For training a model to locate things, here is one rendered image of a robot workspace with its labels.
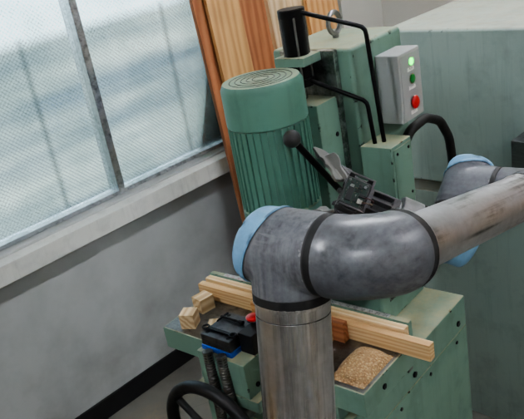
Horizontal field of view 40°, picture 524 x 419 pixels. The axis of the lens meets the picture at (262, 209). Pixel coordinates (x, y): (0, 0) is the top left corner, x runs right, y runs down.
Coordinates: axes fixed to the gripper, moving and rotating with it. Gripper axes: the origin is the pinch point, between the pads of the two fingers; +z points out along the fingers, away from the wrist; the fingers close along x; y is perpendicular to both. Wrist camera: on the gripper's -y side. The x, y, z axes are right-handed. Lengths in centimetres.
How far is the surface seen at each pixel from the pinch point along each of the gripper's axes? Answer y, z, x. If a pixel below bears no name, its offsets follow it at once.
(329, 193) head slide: -17.6, -7.9, -6.4
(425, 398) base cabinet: -46, -51, 24
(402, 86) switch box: -8.4, -13.4, -33.4
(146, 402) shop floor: -182, 21, 54
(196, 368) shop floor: -193, 7, 32
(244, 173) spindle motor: -9.0, 11.2, 0.0
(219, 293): -51, 7, 19
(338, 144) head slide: -14.4, -5.3, -16.9
